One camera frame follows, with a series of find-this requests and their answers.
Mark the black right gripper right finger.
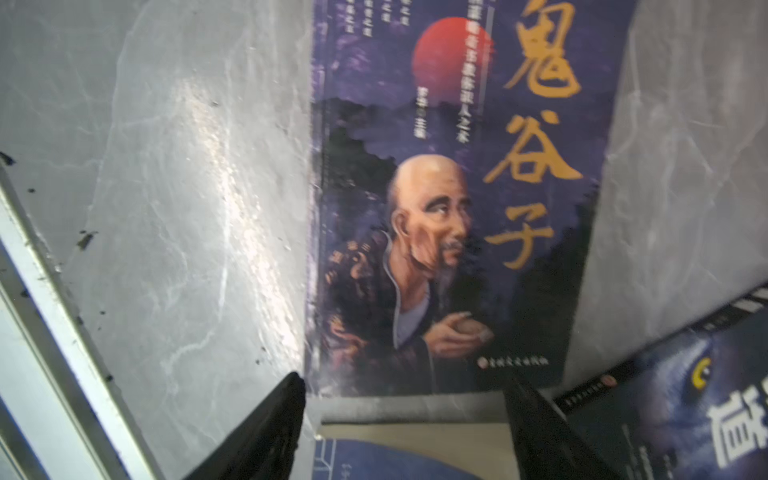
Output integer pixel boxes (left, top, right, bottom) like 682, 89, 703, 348
503, 374, 619, 480

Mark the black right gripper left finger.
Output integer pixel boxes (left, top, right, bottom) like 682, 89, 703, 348
187, 372, 306, 480

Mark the navy book tilted front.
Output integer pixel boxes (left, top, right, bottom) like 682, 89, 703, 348
311, 422, 522, 479

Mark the black wolf cover book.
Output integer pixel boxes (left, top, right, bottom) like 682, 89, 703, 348
554, 285, 767, 479

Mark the dark portrait cover book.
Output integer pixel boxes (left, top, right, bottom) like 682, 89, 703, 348
305, 1, 636, 398

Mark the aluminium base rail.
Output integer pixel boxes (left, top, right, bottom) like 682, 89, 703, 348
1, 171, 163, 479

